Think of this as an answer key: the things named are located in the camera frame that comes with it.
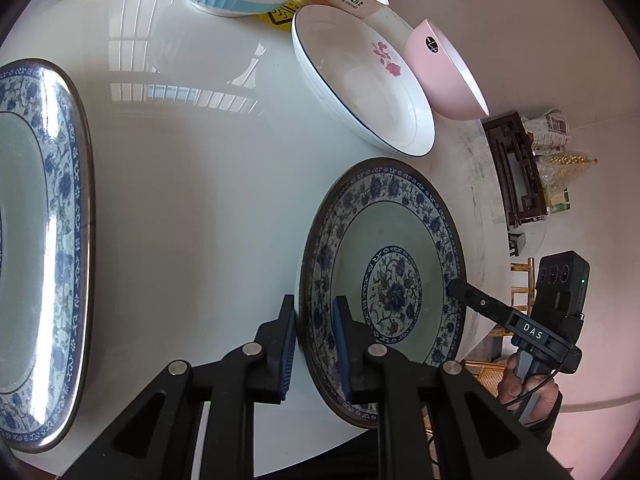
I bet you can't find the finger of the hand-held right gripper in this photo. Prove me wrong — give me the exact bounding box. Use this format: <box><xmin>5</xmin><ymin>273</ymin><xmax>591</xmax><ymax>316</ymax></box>
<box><xmin>446</xmin><ymin>279</ymin><xmax>522</xmax><ymax>335</ymax></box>

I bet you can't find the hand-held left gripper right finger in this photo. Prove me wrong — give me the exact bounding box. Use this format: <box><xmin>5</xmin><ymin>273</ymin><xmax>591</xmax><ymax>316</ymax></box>
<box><xmin>332</xmin><ymin>295</ymin><xmax>576</xmax><ymax>480</ymax></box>

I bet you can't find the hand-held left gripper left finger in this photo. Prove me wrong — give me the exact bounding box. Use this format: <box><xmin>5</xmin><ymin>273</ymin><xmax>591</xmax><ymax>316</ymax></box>
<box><xmin>62</xmin><ymin>294</ymin><xmax>299</xmax><ymax>480</ymax></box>

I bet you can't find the round blue floral plate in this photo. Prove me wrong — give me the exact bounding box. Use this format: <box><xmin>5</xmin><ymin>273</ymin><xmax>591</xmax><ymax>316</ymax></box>
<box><xmin>299</xmin><ymin>157</ymin><xmax>467</xmax><ymax>430</ymax></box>

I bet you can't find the white plate with pink roses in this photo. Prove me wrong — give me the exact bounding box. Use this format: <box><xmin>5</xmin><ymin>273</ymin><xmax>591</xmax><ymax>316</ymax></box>
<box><xmin>291</xmin><ymin>4</ymin><xmax>437</xmax><ymax>157</ymax></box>

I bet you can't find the oval blue floral platter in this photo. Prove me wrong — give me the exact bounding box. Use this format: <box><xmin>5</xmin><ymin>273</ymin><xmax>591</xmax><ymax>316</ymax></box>
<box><xmin>0</xmin><ymin>58</ymin><xmax>96</xmax><ymax>453</ymax></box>

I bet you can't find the person's right forearm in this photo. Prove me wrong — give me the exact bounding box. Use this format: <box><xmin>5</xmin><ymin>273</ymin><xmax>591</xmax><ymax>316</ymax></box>
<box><xmin>527</xmin><ymin>392</ymin><xmax>564</xmax><ymax>450</ymax></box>

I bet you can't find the person's right hand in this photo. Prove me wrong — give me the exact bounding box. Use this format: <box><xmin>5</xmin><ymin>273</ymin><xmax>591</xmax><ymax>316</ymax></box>
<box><xmin>497</xmin><ymin>352</ymin><xmax>561</xmax><ymax>423</ymax></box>

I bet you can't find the bamboo chair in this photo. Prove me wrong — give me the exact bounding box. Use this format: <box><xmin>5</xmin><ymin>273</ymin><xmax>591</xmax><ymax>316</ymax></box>
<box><xmin>462</xmin><ymin>257</ymin><xmax>537</xmax><ymax>396</ymax></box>

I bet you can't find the yellow plastic bag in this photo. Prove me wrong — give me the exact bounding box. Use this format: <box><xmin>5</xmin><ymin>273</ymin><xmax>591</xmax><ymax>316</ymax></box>
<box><xmin>537</xmin><ymin>150</ymin><xmax>598</xmax><ymax>216</ymax></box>

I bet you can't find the dark wooden rack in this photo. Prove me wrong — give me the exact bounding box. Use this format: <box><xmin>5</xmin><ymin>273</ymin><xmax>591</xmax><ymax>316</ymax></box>
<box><xmin>482</xmin><ymin>112</ymin><xmax>548</xmax><ymax>228</ymax></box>

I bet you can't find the bundle of newspapers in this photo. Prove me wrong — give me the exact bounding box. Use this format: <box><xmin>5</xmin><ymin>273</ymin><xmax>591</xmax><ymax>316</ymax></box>
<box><xmin>522</xmin><ymin>109</ymin><xmax>572</xmax><ymax>156</ymax></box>

